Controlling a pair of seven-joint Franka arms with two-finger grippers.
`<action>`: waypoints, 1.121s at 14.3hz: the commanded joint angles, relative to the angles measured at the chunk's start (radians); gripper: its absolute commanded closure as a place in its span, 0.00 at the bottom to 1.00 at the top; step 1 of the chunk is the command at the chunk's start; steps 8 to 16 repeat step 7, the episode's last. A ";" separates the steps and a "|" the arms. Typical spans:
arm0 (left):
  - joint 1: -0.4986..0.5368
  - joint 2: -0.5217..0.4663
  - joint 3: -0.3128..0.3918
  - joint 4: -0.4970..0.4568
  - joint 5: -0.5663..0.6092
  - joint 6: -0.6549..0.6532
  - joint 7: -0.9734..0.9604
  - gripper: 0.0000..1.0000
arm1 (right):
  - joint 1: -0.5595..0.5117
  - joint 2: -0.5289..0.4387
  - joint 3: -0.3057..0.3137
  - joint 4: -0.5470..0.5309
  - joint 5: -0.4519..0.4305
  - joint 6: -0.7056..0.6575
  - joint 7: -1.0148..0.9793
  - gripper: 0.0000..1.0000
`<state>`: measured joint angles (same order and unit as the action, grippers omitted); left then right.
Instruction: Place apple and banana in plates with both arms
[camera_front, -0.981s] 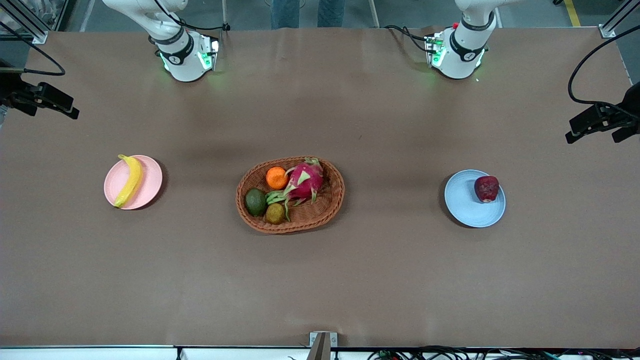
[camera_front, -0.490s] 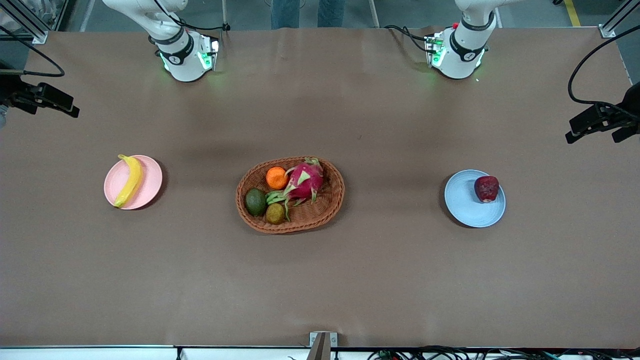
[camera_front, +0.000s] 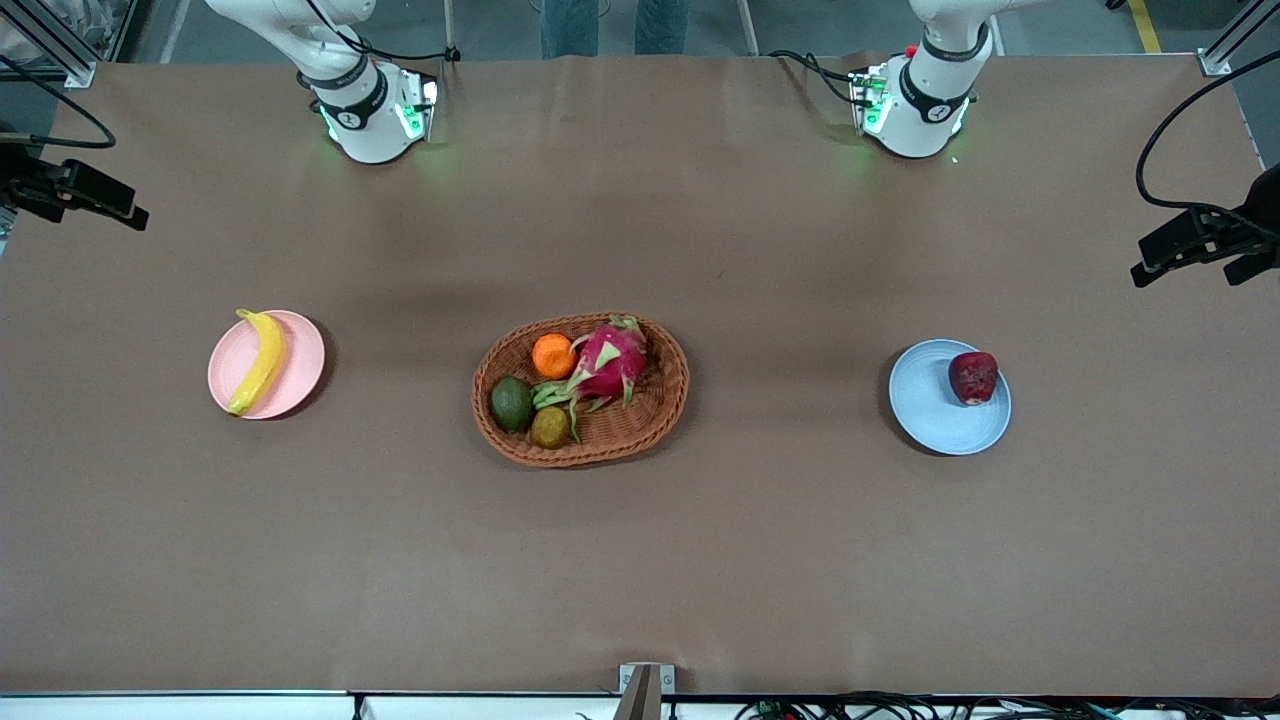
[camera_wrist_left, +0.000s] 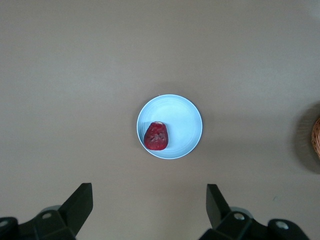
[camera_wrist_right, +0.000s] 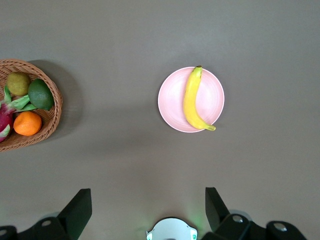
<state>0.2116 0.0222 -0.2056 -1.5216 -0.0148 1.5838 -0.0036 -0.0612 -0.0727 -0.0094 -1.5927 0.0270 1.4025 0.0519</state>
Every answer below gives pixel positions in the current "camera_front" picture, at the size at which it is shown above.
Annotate yellow banana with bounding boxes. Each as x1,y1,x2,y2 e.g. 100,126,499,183
228,308,288,417

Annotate dark red apple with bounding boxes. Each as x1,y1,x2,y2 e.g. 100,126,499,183
948,351,1000,407

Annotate pink plate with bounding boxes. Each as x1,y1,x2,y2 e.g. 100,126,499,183
208,308,327,419

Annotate blue plate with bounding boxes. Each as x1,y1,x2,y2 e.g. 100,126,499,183
888,339,1013,457

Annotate green avocado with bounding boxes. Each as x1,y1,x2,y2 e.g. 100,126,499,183
489,376,535,434

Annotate orange fruit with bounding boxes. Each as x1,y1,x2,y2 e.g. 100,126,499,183
531,333,578,381

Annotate person's legs in jeans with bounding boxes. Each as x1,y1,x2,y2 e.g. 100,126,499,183
540,0,691,58

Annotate brown-green kiwi fruit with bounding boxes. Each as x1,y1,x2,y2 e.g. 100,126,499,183
530,405,573,450

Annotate pink dragon fruit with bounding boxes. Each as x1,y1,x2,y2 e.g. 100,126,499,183
532,315,649,444

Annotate brown wicker basket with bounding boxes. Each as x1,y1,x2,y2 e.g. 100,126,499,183
471,312,691,469

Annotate brown table cover sheet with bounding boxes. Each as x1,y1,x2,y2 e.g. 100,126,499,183
0,55,1280,698

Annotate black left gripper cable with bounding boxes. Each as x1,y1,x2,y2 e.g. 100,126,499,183
1135,50,1280,212

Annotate aluminium frame post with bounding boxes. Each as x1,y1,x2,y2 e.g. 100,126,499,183
0,0,98,89
1200,0,1280,78

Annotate black right arm base cable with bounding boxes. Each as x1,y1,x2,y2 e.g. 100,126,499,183
305,0,463,63

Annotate black arm base cable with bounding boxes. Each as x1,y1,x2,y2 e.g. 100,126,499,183
305,0,463,63
768,50,871,106

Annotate black left arm base cable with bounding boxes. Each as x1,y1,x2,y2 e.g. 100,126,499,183
768,50,871,106

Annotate bundle of black cables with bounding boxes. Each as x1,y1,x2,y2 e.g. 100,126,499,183
735,690,1280,720

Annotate metal camera post bracket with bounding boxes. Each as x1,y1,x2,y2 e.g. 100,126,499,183
615,663,676,720

